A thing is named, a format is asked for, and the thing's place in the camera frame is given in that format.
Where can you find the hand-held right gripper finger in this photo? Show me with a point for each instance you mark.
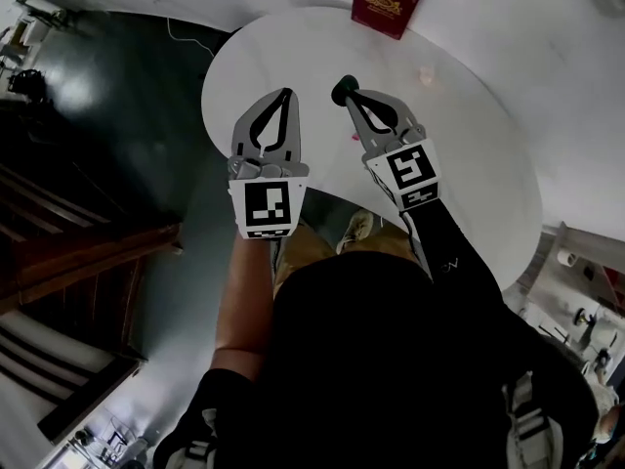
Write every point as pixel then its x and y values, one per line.
pixel 366 135
pixel 407 117

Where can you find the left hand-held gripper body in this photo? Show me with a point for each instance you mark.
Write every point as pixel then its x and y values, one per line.
pixel 266 203

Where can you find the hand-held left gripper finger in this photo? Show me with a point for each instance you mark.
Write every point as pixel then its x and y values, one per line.
pixel 294 135
pixel 241 132

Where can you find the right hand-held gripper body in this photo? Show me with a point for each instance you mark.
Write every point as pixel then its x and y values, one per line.
pixel 410 169

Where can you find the small dark round cap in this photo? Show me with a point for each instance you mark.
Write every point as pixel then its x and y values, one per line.
pixel 342 90

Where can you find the person's right forearm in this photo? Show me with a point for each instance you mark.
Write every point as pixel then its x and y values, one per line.
pixel 454 257

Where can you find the person's left forearm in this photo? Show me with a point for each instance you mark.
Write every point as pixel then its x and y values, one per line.
pixel 244 301

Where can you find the white curved table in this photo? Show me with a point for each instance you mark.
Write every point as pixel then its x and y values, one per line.
pixel 464 164

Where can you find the person's tan trousers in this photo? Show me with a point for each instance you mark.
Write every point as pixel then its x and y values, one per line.
pixel 303 247

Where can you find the person's right shoe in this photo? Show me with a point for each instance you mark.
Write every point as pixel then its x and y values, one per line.
pixel 356 227

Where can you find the red book gold emblem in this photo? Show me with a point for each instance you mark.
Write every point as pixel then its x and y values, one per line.
pixel 386 5

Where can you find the white paper roll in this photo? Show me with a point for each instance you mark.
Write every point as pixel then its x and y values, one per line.
pixel 567 257

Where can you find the grey shelf unit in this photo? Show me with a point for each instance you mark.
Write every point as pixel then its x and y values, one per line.
pixel 552 291

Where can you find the person's black shirt torso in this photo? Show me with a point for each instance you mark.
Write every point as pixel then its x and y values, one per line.
pixel 371 369

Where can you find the black device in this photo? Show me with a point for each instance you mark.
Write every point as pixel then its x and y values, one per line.
pixel 27 85

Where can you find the striped white bedding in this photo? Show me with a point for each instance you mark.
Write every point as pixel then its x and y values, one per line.
pixel 44 354

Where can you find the dark wooden bed frame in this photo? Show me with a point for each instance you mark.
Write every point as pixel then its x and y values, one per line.
pixel 97 257

